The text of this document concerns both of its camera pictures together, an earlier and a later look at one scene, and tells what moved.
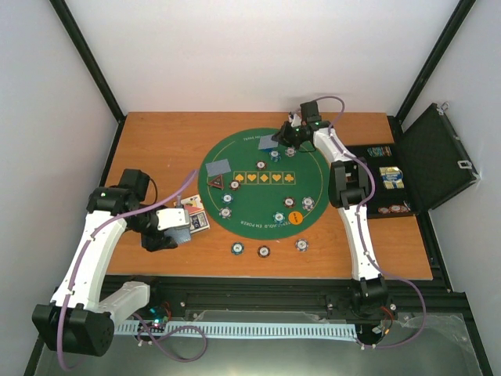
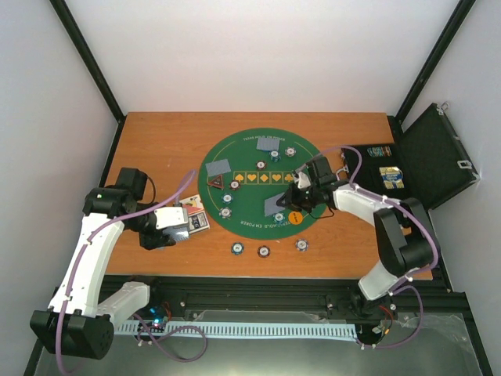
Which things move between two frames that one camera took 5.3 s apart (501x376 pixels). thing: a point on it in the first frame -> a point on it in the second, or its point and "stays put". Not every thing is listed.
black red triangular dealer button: x=218 y=182 stays put
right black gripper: x=282 y=137 -> x=290 y=200
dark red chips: x=234 y=185 stays put
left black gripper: x=153 y=243 stays put
